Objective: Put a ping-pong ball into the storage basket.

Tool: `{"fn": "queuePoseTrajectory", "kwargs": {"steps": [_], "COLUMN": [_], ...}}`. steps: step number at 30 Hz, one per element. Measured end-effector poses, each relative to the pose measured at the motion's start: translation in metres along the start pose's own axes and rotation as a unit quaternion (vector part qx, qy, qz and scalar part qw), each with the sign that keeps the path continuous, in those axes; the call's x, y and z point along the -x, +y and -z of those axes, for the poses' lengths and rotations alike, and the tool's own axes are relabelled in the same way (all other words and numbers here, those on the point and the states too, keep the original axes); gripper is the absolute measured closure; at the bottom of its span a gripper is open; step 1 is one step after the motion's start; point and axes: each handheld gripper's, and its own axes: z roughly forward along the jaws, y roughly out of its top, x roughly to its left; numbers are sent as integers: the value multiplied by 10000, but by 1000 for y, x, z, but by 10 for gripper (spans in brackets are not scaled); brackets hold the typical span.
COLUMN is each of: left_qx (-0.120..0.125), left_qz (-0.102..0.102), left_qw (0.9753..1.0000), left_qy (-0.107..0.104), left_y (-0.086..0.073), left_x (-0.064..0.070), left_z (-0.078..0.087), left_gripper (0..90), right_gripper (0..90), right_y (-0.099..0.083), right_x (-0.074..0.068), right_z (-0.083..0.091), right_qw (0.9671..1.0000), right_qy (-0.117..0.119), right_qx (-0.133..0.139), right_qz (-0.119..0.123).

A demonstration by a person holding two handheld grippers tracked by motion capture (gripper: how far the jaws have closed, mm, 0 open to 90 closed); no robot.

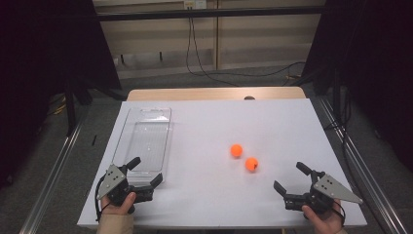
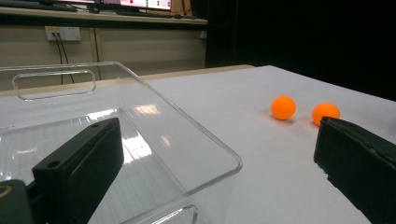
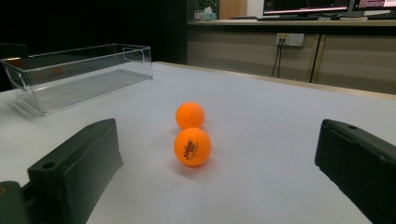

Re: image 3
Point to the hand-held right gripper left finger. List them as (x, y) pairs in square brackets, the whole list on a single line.
[(77, 168)]

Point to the plain orange ping-pong ball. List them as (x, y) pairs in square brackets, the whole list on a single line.
[(190, 114)]

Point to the wide computer monitor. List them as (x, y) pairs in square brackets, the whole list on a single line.
[(306, 5)]

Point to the black computer mouse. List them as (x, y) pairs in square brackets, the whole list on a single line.
[(335, 17)]

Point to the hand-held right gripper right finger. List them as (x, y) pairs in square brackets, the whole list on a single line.
[(358, 165)]

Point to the white wall socket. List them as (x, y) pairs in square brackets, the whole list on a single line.
[(294, 39)]

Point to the clear plastic box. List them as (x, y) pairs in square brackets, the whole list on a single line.
[(87, 84)]

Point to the black keyboard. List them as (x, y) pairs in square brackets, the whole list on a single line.
[(288, 18)]

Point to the green plant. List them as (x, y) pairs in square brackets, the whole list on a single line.
[(208, 3)]

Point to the wooden door panel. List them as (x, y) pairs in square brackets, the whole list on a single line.
[(233, 8)]

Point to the orange ping-pong ball black print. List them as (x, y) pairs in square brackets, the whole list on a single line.
[(192, 146)]

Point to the wooden counter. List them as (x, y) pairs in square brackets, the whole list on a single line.
[(351, 59)]

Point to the tissue box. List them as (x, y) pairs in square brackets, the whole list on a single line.
[(206, 15)]

